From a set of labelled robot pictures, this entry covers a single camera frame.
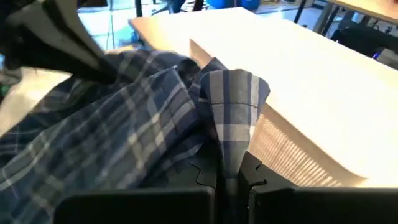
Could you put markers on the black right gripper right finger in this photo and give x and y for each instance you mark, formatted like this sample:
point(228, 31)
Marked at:
point(311, 205)

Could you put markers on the blue plastic bin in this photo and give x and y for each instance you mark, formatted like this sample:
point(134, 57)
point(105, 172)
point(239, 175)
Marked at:
point(233, 3)

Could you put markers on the blue plaid shirt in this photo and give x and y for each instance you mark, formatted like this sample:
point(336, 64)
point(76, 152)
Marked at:
point(109, 140)

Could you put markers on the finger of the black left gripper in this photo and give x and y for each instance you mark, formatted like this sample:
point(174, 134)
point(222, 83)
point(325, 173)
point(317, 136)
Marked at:
point(62, 65)

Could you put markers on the cream white garment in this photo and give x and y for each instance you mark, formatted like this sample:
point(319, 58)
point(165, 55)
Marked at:
point(28, 99)

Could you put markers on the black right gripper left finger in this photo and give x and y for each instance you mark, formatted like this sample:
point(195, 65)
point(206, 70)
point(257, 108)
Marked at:
point(140, 205)

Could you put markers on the white plastic laundry basket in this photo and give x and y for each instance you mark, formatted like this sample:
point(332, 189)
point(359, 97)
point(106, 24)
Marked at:
point(311, 93)

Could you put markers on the tan wooden desk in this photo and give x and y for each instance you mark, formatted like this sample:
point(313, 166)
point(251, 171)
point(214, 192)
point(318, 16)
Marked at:
point(161, 28)

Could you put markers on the black bulky furniture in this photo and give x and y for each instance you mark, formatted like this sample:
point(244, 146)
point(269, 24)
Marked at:
point(363, 39)

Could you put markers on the light wooden desk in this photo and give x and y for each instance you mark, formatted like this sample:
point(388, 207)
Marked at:
point(367, 7)

